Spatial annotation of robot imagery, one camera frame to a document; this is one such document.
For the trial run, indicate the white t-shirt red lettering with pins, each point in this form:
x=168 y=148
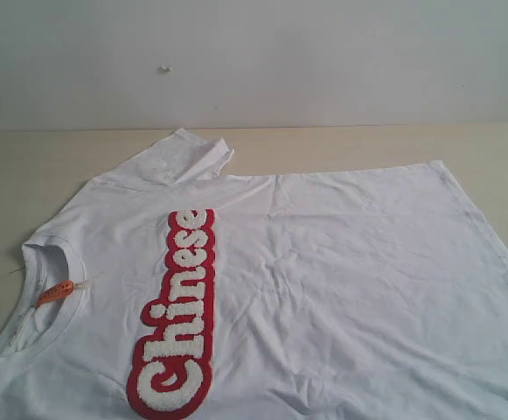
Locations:
x=378 y=294

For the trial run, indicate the orange neck label tag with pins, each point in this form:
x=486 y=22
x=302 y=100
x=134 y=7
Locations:
x=57 y=292

